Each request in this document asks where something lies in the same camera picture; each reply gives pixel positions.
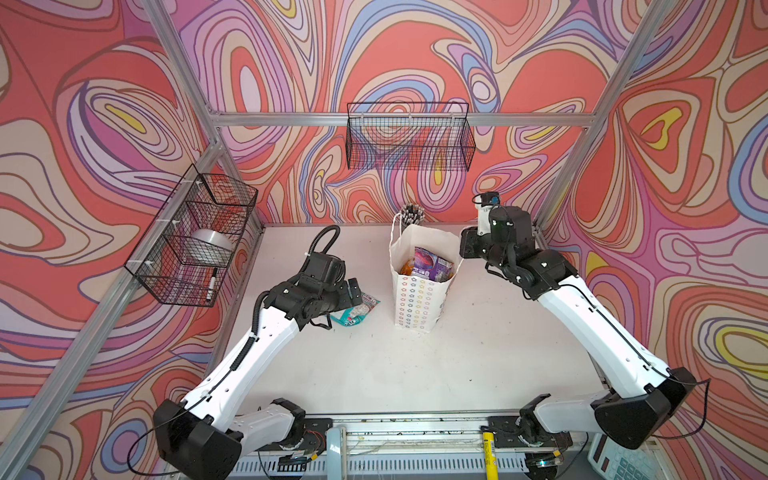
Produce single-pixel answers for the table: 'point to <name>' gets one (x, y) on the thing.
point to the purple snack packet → (431, 266)
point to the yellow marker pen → (491, 464)
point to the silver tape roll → (209, 248)
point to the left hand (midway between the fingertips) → (350, 295)
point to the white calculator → (620, 462)
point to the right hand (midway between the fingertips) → (464, 238)
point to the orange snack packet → (407, 268)
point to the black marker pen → (212, 285)
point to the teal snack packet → (355, 315)
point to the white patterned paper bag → (420, 303)
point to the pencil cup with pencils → (411, 214)
